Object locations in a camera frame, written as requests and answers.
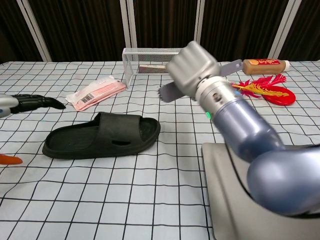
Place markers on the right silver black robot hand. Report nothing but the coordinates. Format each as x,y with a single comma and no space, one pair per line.
192,67

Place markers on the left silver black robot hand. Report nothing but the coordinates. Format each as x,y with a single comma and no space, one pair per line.
27,102

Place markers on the grey cleaning brush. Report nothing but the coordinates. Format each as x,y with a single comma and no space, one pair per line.
170,92

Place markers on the black rubber slipper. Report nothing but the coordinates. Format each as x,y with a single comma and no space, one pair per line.
117,127

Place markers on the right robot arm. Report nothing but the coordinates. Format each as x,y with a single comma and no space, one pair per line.
245,130

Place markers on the red yellow feather shuttlecock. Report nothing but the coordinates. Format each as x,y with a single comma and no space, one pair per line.
257,87

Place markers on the brown bottle with red label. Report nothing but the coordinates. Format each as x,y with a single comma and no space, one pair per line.
262,66

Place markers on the pink packet with barcode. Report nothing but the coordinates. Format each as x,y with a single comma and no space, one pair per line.
97,92

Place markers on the red plastic disc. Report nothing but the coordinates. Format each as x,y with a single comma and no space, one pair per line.
282,98

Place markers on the white blue checkered tablecloth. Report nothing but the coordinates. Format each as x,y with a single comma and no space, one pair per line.
125,187

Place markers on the silver laptop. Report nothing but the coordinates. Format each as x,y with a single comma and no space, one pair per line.
225,200

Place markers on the white screen frame post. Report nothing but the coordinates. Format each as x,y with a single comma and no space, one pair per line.
128,25
282,30
35,32
200,22

